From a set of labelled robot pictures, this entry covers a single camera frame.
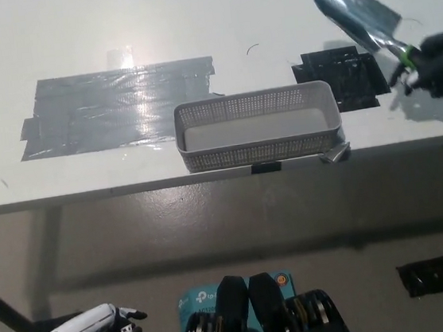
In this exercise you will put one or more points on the black tape patch on desk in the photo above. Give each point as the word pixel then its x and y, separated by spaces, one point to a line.
pixel 336 81

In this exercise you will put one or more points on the large grey duct tape patch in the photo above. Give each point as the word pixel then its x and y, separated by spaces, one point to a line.
pixel 99 115

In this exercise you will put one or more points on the small black tape strip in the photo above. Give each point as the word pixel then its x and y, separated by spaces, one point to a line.
pixel 265 167

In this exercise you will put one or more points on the small grey tape piece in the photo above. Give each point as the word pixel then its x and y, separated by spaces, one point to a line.
pixel 334 155

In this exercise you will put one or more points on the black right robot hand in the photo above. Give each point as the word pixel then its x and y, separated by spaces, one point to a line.
pixel 440 65

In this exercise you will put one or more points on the teal tp-link box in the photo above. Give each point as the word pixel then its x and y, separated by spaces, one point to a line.
pixel 198 298

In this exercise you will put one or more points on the grey perforated plastic basket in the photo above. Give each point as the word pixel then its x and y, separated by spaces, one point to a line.
pixel 260 154

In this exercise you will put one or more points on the black table leg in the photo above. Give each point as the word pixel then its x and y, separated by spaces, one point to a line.
pixel 6 311

